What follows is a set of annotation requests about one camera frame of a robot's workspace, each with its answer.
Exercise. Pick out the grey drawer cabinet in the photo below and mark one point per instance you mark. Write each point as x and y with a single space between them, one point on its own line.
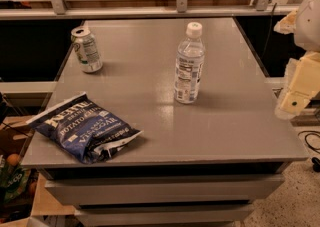
166 200

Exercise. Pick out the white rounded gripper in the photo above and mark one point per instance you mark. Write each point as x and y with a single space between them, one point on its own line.
308 24

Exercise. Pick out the metal shelf rail frame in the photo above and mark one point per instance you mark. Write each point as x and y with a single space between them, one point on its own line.
108 9

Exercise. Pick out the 7up soda can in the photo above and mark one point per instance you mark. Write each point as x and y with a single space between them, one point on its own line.
85 48

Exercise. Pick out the cardboard box with groceries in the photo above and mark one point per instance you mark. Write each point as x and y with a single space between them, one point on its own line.
17 182

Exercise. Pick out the blue potato chip bag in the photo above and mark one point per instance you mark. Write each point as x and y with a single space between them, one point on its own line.
84 129

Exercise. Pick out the clear plastic water bottle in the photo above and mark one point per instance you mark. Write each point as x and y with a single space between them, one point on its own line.
189 65

